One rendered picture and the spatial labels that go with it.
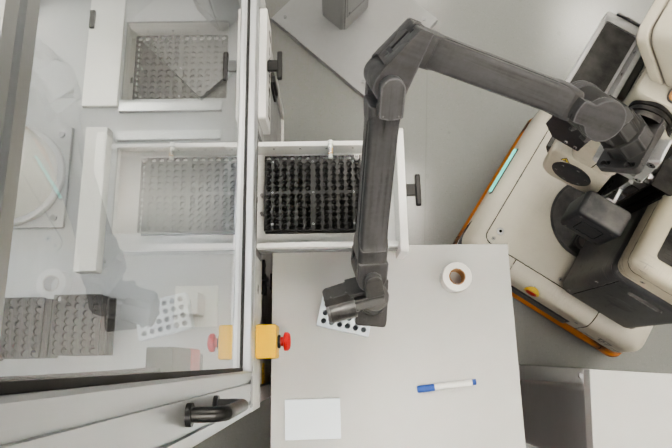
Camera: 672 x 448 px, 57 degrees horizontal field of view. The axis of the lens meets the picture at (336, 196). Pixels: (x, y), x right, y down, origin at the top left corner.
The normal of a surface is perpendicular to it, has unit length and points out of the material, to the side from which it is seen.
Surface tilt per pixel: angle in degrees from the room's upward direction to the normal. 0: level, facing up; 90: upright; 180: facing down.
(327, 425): 0
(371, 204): 45
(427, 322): 0
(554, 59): 0
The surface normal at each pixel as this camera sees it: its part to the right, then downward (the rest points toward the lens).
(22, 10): 0.00, -0.25
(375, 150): 0.12, 0.50
